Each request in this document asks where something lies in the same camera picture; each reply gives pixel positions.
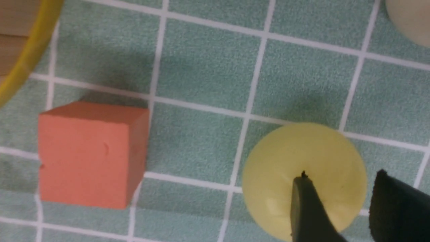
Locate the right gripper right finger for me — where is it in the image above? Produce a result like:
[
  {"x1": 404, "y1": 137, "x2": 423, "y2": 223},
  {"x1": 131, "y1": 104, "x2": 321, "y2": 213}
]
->
[{"x1": 369, "y1": 170, "x2": 430, "y2": 242}]

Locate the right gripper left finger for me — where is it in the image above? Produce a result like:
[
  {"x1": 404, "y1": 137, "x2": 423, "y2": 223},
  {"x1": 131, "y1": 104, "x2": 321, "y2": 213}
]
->
[{"x1": 290, "y1": 171, "x2": 346, "y2": 242}]

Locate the yellow bun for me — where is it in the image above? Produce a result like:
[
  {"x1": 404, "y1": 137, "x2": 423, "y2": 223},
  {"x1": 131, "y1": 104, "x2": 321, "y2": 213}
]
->
[{"x1": 242, "y1": 123, "x2": 367, "y2": 242}]

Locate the beige bun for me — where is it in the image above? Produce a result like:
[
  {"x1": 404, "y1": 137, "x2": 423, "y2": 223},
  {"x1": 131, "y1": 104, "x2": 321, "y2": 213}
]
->
[{"x1": 385, "y1": 0, "x2": 430, "y2": 48}]

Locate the bamboo steamer tray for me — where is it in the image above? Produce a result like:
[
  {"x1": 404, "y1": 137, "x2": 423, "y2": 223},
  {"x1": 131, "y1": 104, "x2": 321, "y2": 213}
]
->
[{"x1": 0, "y1": 0, "x2": 63, "y2": 106}]

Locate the green checkered tablecloth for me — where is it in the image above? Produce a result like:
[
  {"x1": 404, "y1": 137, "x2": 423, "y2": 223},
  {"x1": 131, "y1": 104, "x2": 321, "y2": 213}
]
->
[{"x1": 1, "y1": 0, "x2": 430, "y2": 242}]

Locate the orange cube block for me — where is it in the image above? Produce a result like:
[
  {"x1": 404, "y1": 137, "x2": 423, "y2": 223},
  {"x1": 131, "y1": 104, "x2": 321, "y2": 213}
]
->
[{"x1": 37, "y1": 101, "x2": 149, "y2": 209}]

